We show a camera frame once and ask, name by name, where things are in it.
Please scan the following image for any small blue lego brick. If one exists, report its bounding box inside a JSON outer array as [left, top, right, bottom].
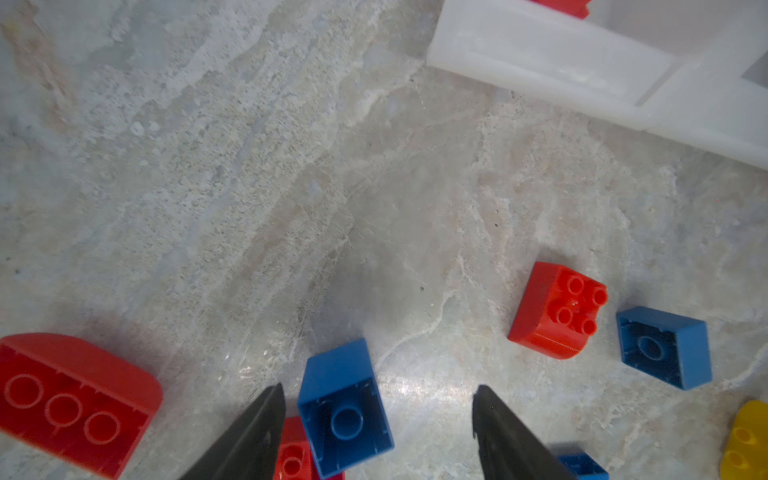
[[616, 306, 713, 391]]

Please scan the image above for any small red lego brick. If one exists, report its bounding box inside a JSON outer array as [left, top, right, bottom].
[[532, 0, 590, 19]]

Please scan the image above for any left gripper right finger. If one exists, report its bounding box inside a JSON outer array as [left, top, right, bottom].
[[472, 385, 575, 480]]

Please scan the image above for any yellow curved lego brick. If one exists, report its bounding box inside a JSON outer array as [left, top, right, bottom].
[[720, 400, 768, 480]]

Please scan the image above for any red curved lego brick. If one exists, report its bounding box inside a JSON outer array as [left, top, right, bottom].
[[1, 333, 163, 479]]

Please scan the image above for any long red lego brick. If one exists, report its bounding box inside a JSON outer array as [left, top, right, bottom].
[[273, 416, 321, 480]]

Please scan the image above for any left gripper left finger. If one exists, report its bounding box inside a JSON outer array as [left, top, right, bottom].
[[181, 383, 286, 480]]

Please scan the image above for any red square lego brick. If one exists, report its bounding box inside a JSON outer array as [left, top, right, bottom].
[[507, 261, 609, 360]]

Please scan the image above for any white bin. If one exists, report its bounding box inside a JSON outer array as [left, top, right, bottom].
[[644, 1, 767, 170], [426, 1, 673, 130]]

